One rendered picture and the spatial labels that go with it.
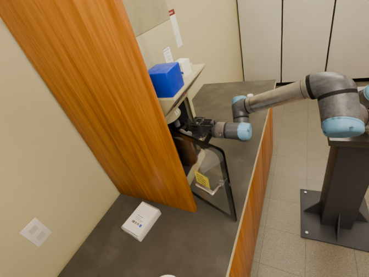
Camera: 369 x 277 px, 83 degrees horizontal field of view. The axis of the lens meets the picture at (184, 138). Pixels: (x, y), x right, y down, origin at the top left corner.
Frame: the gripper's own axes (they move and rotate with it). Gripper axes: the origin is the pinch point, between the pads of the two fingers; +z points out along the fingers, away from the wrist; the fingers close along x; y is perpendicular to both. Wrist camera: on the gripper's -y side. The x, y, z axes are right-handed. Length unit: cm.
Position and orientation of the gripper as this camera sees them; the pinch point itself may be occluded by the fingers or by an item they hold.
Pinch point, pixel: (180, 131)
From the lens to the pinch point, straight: 108.1
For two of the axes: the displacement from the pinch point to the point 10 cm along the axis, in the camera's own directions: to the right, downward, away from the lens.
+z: -8.8, -0.6, 4.7
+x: -4.0, 6.3, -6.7
